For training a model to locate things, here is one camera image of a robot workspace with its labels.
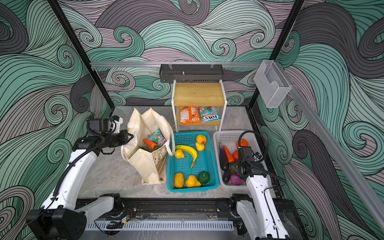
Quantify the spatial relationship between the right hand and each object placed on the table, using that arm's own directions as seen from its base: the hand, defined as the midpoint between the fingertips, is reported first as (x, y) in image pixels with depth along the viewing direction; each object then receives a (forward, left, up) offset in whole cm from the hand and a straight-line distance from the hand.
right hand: (240, 168), depth 79 cm
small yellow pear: (+10, +34, -4) cm, 36 cm away
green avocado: (-4, +20, -3) cm, 20 cm away
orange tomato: (+18, -7, -3) cm, 19 cm away
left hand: (+12, +57, +15) cm, 60 cm away
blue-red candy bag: (+17, +48, +4) cm, 51 cm away
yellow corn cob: (-6, +33, -3) cm, 34 cm away
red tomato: (+9, 0, -3) cm, 10 cm away
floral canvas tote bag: (-2, +47, +7) cm, 47 cm away
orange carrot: (+12, +51, +4) cm, 52 cm away
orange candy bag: (+31, +28, +9) cm, 42 cm away
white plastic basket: (+21, +1, -4) cm, 22 cm away
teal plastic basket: (+7, +19, -8) cm, 22 cm away
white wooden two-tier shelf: (+33, +20, +24) cm, 45 cm away
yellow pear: (-6, +26, -3) cm, 27 cm away
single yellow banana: (+14, +32, -2) cm, 35 cm away
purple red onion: (-5, +3, -2) cm, 6 cm away
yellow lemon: (+15, +21, -4) cm, 26 cm away
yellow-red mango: (+18, +21, +1) cm, 27 cm away
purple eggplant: (+8, +7, -4) cm, 12 cm away
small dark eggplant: (-4, +8, -3) cm, 9 cm away
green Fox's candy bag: (+31, +15, +10) cm, 36 cm away
